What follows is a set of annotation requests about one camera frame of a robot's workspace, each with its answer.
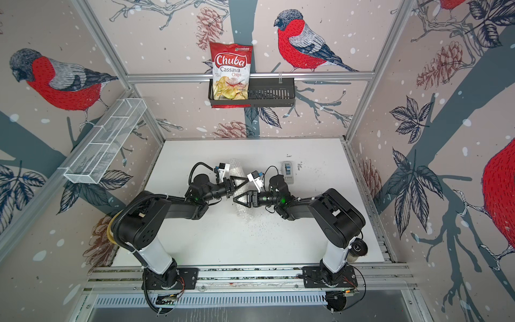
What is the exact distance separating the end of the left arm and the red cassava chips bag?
0.35 metres

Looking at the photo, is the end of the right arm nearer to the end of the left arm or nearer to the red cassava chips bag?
the end of the left arm

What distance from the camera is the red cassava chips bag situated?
836mm

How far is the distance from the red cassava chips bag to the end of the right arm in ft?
1.37

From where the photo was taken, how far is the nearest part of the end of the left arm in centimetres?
72

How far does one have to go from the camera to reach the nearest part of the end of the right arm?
Answer: 722mm

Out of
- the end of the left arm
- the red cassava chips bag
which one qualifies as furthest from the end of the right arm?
the red cassava chips bag
